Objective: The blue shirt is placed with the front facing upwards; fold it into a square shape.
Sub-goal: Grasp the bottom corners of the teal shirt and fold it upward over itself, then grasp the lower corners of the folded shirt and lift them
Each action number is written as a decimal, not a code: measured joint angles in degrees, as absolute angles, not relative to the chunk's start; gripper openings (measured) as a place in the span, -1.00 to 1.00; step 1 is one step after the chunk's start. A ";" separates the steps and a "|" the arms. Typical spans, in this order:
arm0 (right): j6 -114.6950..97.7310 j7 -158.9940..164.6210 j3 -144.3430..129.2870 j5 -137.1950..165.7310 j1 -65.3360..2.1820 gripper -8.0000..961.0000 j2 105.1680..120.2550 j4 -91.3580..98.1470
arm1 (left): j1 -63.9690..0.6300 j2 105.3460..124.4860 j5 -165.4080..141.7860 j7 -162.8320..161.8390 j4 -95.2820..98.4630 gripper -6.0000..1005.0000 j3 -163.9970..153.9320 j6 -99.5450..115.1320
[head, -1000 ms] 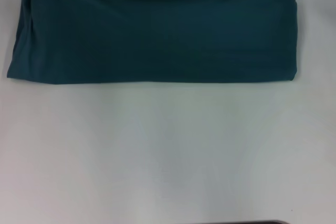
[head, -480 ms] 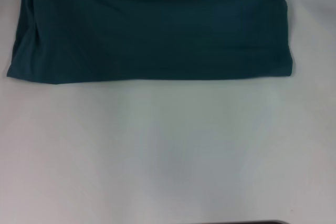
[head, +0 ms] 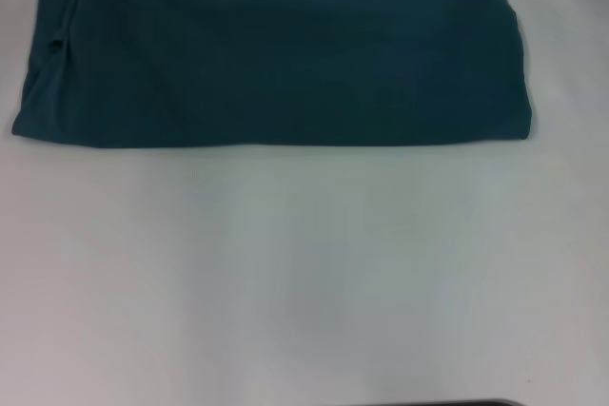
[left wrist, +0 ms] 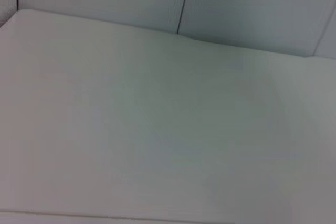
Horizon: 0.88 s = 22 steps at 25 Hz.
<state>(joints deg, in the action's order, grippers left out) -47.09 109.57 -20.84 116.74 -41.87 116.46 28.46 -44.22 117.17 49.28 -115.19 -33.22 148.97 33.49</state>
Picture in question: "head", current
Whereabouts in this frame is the teal t-shirt with cream print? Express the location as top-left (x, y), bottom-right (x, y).
top-left (10, 0), bottom-right (532, 148)

